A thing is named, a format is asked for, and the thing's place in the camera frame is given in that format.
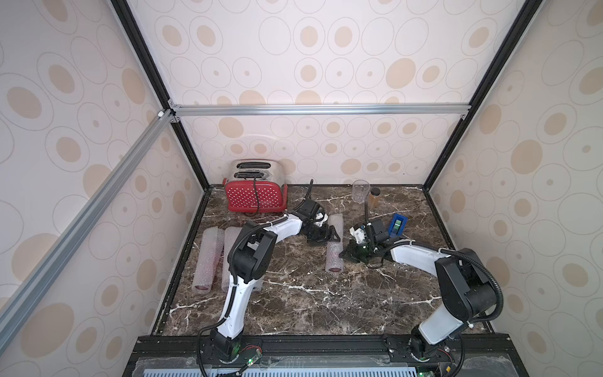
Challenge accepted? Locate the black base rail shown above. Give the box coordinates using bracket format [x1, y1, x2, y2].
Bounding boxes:
[123, 334, 528, 376]

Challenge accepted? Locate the red perforated plastic basket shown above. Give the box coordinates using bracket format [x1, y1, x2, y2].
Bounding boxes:
[224, 179, 288, 214]

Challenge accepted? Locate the single bubble wrap sheet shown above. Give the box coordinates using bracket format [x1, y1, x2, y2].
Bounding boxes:
[192, 227, 225, 295]

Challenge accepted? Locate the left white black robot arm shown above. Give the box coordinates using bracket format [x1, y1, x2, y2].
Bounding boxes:
[199, 183, 341, 362]

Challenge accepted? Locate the left diagonal aluminium bar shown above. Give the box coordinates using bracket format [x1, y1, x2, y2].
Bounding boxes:
[1, 109, 174, 353]

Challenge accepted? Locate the horizontal aluminium bar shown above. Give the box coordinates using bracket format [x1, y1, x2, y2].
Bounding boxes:
[159, 103, 471, 119]

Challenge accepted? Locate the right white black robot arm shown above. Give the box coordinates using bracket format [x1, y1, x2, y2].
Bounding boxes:
[340, 204, 504, 362]

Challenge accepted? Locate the clear drinking glass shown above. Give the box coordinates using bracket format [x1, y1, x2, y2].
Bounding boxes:
[352, 179, 371, 204]

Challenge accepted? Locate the silver toaster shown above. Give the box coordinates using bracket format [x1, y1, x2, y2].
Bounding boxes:
[223, 159, 286, 186]

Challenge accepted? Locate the brown spice jar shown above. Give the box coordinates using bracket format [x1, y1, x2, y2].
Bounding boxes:
[366, 187, 381, 210]

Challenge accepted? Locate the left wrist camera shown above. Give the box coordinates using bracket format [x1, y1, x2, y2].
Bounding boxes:
[314, 210, 328, 228]

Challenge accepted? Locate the blue tape dispenser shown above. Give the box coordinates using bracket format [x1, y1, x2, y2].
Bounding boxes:
[388, 214, 408, 237]

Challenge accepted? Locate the black toaster power cord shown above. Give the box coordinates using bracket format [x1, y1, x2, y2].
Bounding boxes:
[244, 173, 262, 217]

